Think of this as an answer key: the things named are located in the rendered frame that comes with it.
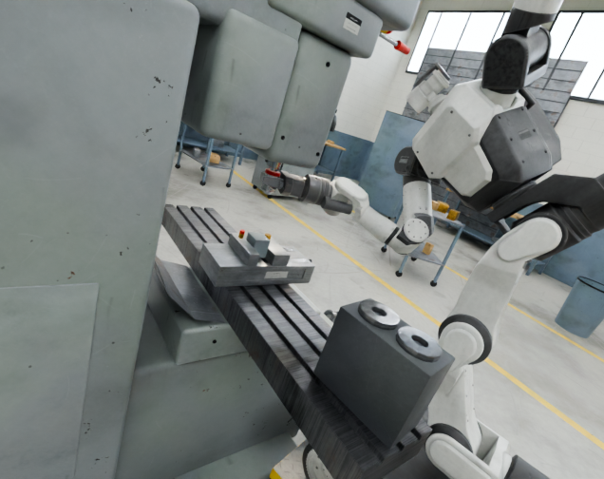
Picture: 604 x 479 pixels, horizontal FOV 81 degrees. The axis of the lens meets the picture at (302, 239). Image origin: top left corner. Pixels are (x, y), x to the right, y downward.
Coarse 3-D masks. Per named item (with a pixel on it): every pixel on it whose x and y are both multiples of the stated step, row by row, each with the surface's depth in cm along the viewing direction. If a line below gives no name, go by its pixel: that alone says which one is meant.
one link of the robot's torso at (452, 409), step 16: (448, 336) 99; (464, 336) 96; (480, 336) 95; (448, 352) 99; (464, 352) 96; (480, 352) 95; (464, 368) 103; (448, 384) 103; (464, 384) 102; (432, 400) 108; (448, 400) 105; (464, 400) 102; (432, 416) 109; (448, 416) 106; (464, 416) 103; (432, 432) 107; (448, 432) 104; (464, 432) 103; (480, 432) 110
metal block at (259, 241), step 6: (252, 234) 110; (258, 234) 112; (252, 240) 109; (258, 240) 108; (264, 240) 109; (270, 240) 110; (258, 246) 109; (264, 246) 110; (258, 252) 110; (264, 252) 111
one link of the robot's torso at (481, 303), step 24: (504, 240) 89; (528, 240) 86; (552, 240) 83; (480, 264) 94; (504, 264) 91; (480, 288) 97; (504, 288) 93; (456, 312) 102; (480, 312) 98; (480, 360) 98
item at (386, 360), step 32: (352, 320) 72; (384, 320) 72; (352, 352) 73; (384, 352) 68; (416, 352) 65; (352, 384) 73; (384, 384) 68; (416, 384) 63; (384, 416) 68; (416, 416) 70
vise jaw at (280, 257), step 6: (270, 246) 112; (276, 246) 114; (270, 252) 110; (276, 252) 110; (282, 252) 111; (264, 258) 113; (270, 258) 110; (276, 258) 109; (282, 258) 110; (288, 258) 111; (276, 264) 110; (282, 264) 111
